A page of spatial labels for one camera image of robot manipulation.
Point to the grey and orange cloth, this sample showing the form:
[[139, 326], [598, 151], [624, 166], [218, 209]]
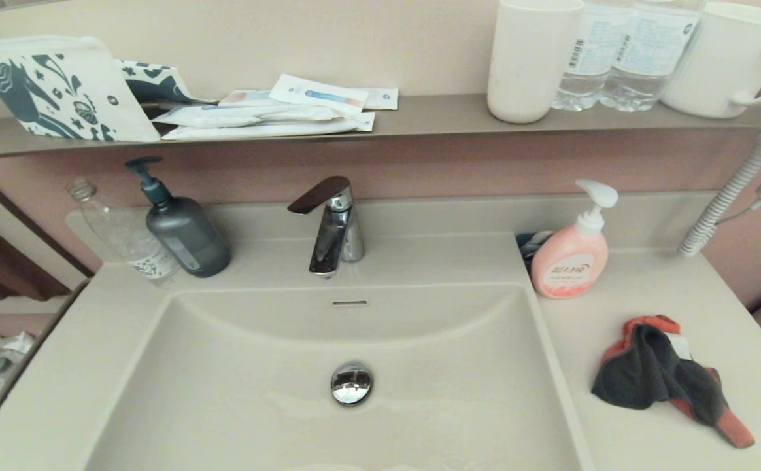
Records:
[[648, 373]]

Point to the chrome faucet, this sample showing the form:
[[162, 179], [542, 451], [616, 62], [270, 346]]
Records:
[[335, 242]]

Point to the beige sink basin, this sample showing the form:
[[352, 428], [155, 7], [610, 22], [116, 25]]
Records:
[[256, 392]]

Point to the small white sachet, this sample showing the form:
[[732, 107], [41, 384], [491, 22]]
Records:
[[384, 99]]

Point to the flat white long packet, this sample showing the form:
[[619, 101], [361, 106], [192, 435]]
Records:
[[276, 129]]

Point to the chrome drain stopper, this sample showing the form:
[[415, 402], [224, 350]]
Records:
[[352, 383]]

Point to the dark blue white packet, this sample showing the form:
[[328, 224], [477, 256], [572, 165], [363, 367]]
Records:
[[532, 245]]

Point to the white packet with blue toothbrush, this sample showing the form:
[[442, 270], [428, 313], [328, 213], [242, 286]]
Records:
[[318, 95]]

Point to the long white wrapped packet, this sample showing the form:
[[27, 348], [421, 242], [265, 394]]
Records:
[[236, 116]]

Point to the pink soap pump bottle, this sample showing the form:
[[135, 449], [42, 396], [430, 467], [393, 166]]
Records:
[[570, 261]]

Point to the white packet with peach print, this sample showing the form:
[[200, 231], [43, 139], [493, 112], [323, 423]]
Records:
[[246, 98]]

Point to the grey pump bottle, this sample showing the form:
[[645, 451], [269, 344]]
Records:
[[187, 239]]

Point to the white tumbler cup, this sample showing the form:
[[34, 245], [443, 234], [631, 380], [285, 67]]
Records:
[[527, 59]]

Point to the clear empty plastic bottle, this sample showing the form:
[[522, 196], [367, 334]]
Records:
[[125, 242]]

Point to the small white blue patterned pouch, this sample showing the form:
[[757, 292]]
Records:
[[161, 84]]

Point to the clear water bottle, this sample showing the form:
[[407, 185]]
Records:
[[593, 59], [648, 52]]

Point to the large white blue patterned pouch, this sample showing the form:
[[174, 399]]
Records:
[[53, 91]]

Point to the dark brown furniture piece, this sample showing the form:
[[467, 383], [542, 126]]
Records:
[[8, 271]]

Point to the white ribbed mug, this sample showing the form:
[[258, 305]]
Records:
[[714, 59]]

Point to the brown wall shelf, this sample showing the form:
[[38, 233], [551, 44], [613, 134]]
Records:
[[433, 118]]

